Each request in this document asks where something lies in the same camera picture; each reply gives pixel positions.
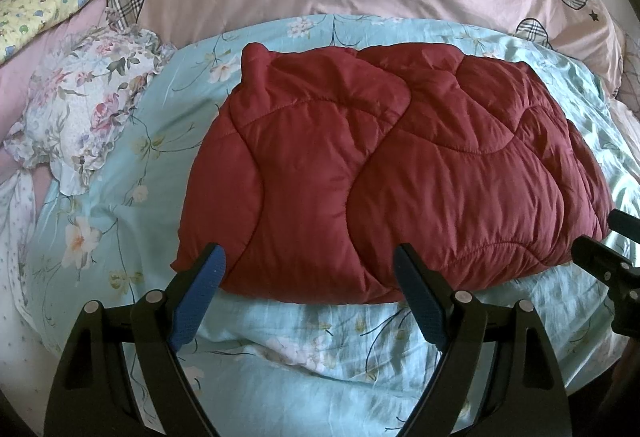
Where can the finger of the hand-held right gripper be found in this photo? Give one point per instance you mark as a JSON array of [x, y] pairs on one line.
[[625, 222], [597, 257]]

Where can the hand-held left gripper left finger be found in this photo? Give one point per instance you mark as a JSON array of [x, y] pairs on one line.
[[197, 289]]

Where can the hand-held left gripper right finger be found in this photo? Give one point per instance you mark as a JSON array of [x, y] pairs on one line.
[[422, 297]]

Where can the red padded jacket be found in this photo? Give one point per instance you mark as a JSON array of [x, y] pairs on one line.
[[390, 172]]

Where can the light blue floral bed sheet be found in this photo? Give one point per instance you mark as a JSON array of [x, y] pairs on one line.
[[320, 357]]

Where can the white dotted cloth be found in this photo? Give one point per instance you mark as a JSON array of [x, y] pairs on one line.
[[12, 237]]

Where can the floral ruffled pillow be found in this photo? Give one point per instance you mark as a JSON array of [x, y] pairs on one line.
[[85, 107]]

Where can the pink pillow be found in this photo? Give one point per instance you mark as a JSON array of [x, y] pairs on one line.
[[22, 62]]

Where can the yellow floral pillow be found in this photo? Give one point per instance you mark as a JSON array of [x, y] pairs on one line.
[[45, 2]]

